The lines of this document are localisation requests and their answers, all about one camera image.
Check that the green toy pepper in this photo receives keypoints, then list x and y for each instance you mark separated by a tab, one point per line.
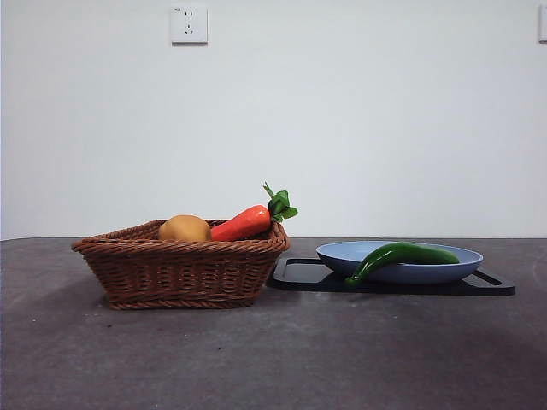
410	252

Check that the blue round plate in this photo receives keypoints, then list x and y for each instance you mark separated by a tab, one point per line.
427	274

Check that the orange toy carrot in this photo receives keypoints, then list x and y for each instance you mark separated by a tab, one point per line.
243	224

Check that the dark rectangular tray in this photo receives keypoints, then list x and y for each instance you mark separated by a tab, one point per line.
299	273

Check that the brown toy potato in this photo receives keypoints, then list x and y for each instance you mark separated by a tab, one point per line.
186	228

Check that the brown wicker basket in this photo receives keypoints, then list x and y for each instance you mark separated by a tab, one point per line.
179	273

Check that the white wall socket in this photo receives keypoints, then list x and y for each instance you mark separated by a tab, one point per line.
189	25

